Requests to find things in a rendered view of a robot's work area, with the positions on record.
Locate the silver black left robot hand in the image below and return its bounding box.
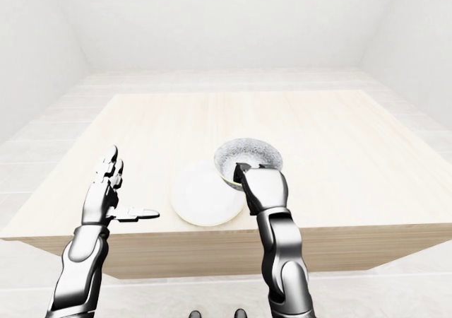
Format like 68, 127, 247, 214
81, 145, 160, 227

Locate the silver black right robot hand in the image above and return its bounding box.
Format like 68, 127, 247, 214
233, 161, 290, 216

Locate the black patterned bowl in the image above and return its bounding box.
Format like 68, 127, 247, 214
213, 138, 284, 192

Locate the white plate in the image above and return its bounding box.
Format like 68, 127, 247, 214
171, 160, 245, 226

